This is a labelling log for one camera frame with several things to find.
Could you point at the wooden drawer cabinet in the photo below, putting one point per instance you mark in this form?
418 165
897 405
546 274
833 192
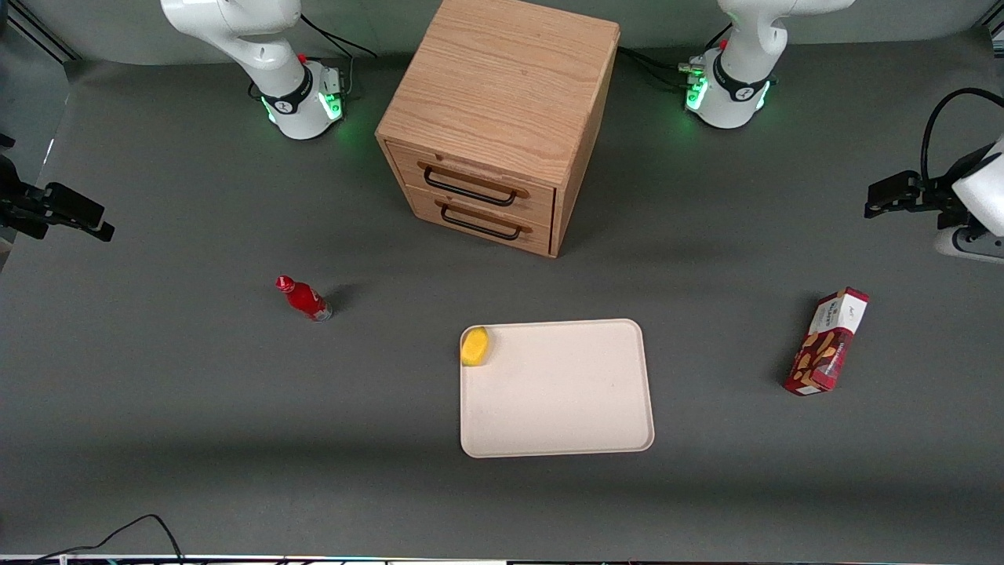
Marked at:
510 102

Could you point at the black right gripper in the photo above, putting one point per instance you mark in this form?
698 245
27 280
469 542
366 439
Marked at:
17 203

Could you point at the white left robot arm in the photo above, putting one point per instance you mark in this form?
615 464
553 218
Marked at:
736 96

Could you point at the red bottle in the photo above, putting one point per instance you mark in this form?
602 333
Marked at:
304 299

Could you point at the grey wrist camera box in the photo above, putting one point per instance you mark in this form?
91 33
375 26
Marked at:
971 245

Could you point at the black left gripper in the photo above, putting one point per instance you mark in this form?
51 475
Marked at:
943 198

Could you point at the yellow lemon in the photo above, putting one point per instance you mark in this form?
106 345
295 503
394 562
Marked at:
474 347

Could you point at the red cookie box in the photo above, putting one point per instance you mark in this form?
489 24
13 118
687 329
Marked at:
827 342

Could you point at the aluminium frame rail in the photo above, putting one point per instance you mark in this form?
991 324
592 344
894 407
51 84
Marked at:
993 30
35 31

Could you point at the beige plastic tray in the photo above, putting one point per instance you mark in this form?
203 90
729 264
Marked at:
561 392

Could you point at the wooden drawer front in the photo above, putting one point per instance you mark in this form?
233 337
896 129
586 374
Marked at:
478 184
494 227

